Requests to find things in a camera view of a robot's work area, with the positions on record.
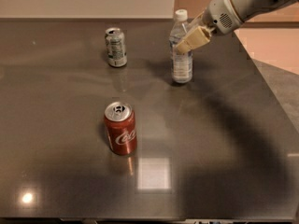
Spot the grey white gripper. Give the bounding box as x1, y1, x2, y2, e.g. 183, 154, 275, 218
175, 0, 243, 54

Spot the red Coca-Cola can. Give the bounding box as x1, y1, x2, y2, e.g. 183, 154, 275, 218
104, 101, 137, 156

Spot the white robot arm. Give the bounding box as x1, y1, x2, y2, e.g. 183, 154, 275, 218
175, 0, 299, 54

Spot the green white soda can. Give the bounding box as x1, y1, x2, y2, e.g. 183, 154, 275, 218
105, 27, 127, 67

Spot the clear blue plastic water bottle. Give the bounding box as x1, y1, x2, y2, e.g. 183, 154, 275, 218
169, 9, 192, 84

